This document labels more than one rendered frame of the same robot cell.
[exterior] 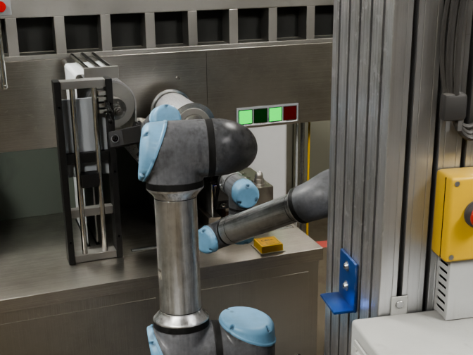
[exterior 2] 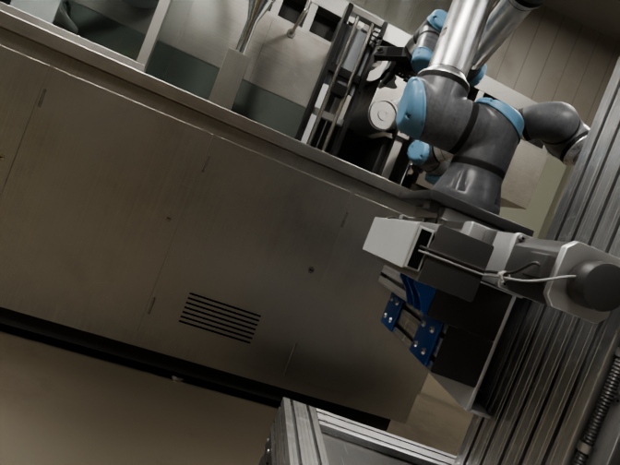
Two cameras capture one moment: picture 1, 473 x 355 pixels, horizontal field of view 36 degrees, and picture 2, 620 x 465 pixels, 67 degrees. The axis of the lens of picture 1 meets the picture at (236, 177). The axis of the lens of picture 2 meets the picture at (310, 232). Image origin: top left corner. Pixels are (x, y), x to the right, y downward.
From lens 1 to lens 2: 1.16 m
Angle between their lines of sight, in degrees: 17
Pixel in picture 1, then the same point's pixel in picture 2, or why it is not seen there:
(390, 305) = not seen: outside the picture
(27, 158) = (278, 102)
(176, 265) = (466, 21)
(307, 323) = not seen: hidden behind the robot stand
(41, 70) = (317, 48)
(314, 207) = (543, 116)
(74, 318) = (286, 171)
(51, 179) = (287, 126)
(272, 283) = not seen: hidden behind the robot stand
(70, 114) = (347, 36)
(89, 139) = (351, 62)
